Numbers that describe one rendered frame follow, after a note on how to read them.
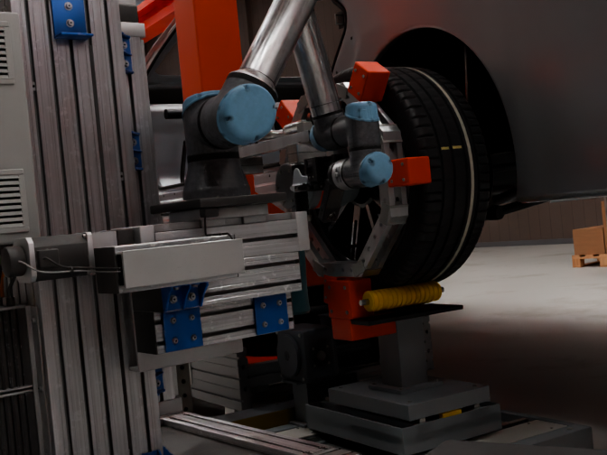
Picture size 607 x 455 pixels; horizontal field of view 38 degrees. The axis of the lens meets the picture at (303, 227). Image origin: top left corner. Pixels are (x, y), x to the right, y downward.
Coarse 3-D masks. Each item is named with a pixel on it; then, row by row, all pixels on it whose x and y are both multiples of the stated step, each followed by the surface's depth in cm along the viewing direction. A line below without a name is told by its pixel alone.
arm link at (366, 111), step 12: (348, 108) 197; (360, 108) 195; (372, 108) 196; (336, 120) 203; (348, 120) 197; (360, 120) 195; (372, 120) 195; (336, 132) 202; (348, 132) 198; (360, 132) 195; (372, 132) 196; (348, 144) 199; (360, 144) 195; (372, 144) 195
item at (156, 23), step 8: (152, 0) 926; (160, 0) 922; (168, 0) 919; (144, 8) 949; (152, 8) 953; (160, 8) 939; (168, 8) 921; (144, 16) 979; (152, 16) 959; (160, 16) 941; (168, 16) 903; (152, 24) 932; (160, 24) 935; (168, 24) 938; (152, 32) 969; (160, 32) 973; (144, 40) 1001
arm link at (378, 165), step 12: (360, 156) 195; (372, 156) 193; (384, 156) 194; (348, 168) 199; (360, 168) 194; (372, 168) 193; (384, 168) 194; (348, 180) 200; (360, 180) 196; (372, 180) 193; (384, 180) 194
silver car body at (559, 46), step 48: (336, 0) 312; (384, 0) 281; (432, 0) 261; (480, 0) 244; (528, 0) 229; (576, 0) 216; (480, 48) 246; (528, 48) 231; (576, 48) 217; (288, 96) 612; (528, 96) 232; (576, 96) 219; (528, 144) 234; (576, 144) 220; (528, 192) 235; (576, 192) 222
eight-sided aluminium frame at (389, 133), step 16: (304, 96) 256; (352, 96) 236; (304, 112) 258; (384, 112) 234; (384, 128) 228; (384, 144) 226; (400, 144) 229; (384, 192) 228; (400, 192) 229; (384, 208) 228; (400, 208) 228; (384, 224) 229; (400, 224) 231; (320, 240) 266; (368, 240) 236; (384, 240) 233; (320, 256) 260; (368, 256) 237; (384, 256) 238; (320, 272) 257; (336, 272) 250; (352, 272) 244; (368, 272) 240
